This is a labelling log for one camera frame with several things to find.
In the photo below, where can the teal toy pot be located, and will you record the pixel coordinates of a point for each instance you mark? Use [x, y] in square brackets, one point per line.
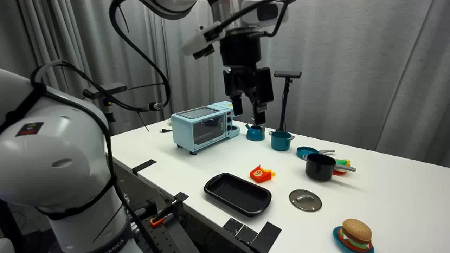
[282, 140]

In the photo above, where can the teal toy plate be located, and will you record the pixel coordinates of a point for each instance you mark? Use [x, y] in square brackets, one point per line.
[338, 237]

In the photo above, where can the black tape piece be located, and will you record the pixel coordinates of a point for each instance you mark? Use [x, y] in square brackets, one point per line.
[247, 233]
[266, 236]
[233, 226]

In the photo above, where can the black baking tray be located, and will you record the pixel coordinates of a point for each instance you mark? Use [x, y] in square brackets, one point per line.
[237, 192]

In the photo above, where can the red toy fries box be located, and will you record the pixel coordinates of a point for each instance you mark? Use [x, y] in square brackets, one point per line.
[261, 174]

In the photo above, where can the black camera tripod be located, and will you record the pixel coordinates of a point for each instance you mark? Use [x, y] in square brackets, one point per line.
[285, 99]
[106, 90]

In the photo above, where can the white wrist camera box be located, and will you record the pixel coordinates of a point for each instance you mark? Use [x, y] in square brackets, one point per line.
[202, 42]

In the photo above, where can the light blue toaster oven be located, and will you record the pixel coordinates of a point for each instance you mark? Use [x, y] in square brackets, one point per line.
[202, 128]

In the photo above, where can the teal toy kettle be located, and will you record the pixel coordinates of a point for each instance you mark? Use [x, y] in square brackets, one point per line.
[255, 133]

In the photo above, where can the black toy pot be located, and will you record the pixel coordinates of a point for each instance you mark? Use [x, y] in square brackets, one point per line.
[320, 168]

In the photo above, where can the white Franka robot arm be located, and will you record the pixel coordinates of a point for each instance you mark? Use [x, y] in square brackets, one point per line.
[57, 159]

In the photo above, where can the green yellow toy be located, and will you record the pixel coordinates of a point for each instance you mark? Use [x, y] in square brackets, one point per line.
[344, 161]

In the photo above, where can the black orange bar clamp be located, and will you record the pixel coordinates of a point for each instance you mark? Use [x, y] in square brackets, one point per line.
[162, 216]

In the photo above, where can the black tape strip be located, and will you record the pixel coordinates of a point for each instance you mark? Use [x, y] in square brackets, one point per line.
[143, 166]

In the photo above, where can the grey round pot lid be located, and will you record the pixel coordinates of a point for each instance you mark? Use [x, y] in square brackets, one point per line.
[306, 199]

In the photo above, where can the toy burger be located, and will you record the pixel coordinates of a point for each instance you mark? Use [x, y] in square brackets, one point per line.
[356, 232]

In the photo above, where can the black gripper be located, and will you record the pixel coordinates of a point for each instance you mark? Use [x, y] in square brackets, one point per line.
[248, 84]

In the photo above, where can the red toy piece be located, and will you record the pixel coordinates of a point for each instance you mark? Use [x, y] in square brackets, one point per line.
[339, 173]

